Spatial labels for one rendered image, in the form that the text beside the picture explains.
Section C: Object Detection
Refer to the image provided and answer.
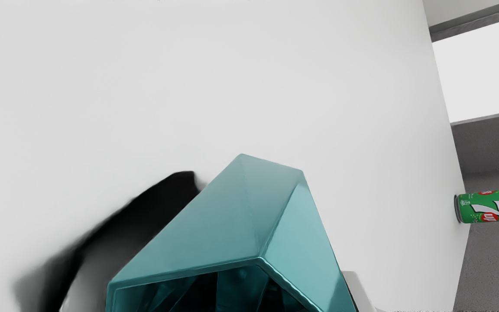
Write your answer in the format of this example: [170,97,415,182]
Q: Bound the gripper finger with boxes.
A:
[342,271,384,312]

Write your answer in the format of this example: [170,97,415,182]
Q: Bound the green soda can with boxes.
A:
[454,189,499,224]

